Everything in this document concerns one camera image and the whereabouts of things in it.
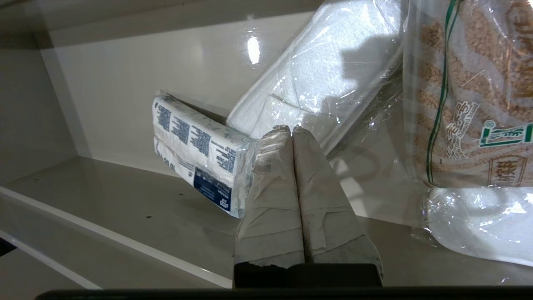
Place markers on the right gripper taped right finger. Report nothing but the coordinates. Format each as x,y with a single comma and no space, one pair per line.
329,221

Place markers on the green brown snack bag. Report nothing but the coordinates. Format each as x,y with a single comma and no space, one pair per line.
470,91

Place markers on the white tissue pack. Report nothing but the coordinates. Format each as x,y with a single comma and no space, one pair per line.
200,154

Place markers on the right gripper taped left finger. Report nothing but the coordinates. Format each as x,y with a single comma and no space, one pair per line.
272,221

